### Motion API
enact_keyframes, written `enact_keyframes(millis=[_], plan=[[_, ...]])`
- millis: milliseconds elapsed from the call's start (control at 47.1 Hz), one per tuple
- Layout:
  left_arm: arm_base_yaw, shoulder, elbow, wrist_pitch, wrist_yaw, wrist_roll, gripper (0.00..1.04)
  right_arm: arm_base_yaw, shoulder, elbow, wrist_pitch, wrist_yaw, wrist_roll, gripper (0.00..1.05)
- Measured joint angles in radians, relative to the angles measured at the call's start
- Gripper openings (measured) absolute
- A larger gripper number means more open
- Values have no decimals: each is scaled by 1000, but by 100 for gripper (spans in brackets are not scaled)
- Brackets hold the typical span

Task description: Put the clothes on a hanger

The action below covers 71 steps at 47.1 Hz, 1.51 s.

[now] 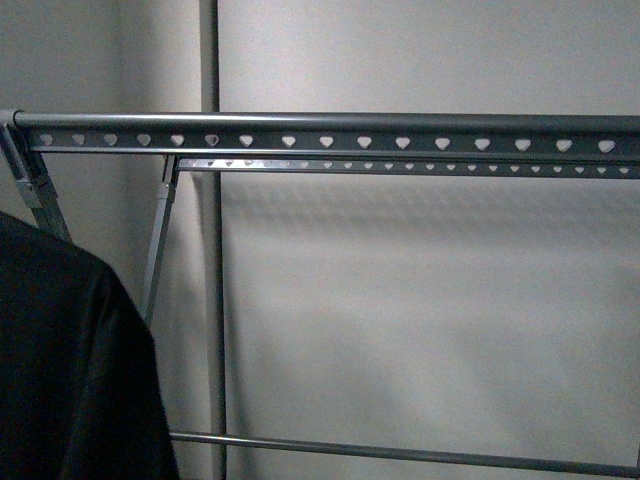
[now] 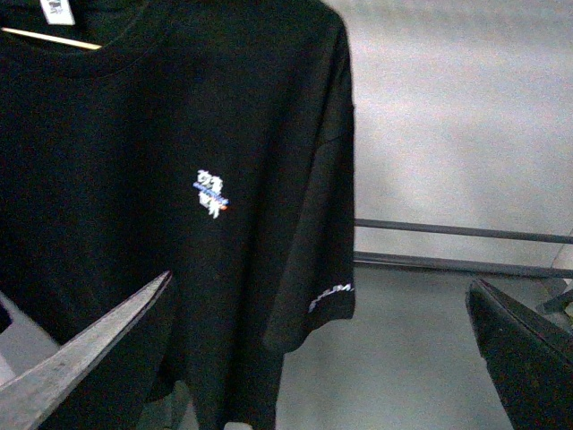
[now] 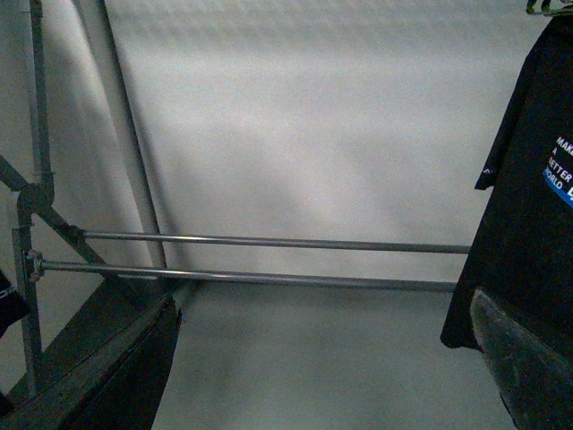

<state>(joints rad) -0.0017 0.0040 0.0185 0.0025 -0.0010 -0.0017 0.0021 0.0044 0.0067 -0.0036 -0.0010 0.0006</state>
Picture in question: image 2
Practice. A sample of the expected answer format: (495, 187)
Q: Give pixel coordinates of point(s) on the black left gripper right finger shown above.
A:
(528, 358)

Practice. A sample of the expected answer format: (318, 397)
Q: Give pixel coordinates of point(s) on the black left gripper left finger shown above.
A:
(101, 378)

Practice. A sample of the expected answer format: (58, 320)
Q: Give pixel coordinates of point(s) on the black t-shirt with logo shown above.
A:
(211, 139)

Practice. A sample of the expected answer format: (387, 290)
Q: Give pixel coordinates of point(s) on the grey metal drying rack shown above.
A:
(473, 250)

